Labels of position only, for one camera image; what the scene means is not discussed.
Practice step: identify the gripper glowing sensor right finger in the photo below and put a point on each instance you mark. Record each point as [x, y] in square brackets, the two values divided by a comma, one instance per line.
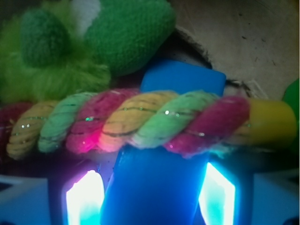
[258, 189]

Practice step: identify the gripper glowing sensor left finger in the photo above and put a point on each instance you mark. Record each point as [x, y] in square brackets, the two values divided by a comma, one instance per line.
[70, 195]

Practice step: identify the blue rectangular block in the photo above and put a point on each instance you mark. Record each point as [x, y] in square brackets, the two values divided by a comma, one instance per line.
[154, 186]

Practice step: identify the green rectangular block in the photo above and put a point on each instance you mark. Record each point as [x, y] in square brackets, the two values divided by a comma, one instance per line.
[292, 98]

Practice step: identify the green plush frog toy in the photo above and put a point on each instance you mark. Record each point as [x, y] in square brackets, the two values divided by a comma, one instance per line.
[64, 47]

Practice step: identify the brown paper bag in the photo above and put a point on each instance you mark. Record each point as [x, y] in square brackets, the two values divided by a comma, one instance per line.
[248, 40]

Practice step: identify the multicolour twisted rope toy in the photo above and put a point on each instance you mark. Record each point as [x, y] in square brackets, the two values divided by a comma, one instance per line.
[186, 124]

